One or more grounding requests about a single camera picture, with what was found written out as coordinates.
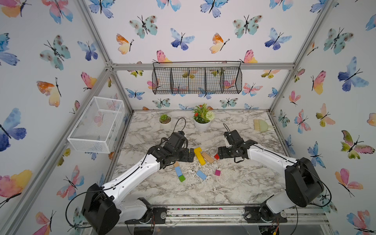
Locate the small green potted plant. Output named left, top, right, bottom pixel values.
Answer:
left=159, top=114, right=172, bottom=128

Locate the light blue block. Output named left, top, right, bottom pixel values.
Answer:
left=175, top=166, right=183, bottom=177
left=196, top=170, right=207, bottom=180

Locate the yellow block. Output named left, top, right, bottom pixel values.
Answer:
left=195, top=151, right=206, bottom=165
left=194, top=147, right=202, bottom=154

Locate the black wire wall basket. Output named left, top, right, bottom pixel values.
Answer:
left=150, top=61, right=243, bottom=95

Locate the green cube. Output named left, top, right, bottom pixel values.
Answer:
left=178, top=175, right=186, bottom=182

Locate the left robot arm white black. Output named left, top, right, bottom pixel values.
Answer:
left=81, top=131, right=194, bottom=235

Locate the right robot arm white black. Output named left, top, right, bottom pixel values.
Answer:
left=218, top=130, right=326, bottom=223

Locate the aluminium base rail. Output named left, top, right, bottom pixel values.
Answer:
left=83, top=204, right=330, bottom=227

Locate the white mesh wall basket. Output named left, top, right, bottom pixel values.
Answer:
left=67, top=97, right=125, bottom=153

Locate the flowering potted plant white pot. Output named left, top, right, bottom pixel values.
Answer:
left=193, top=103, right=215, bottom=132

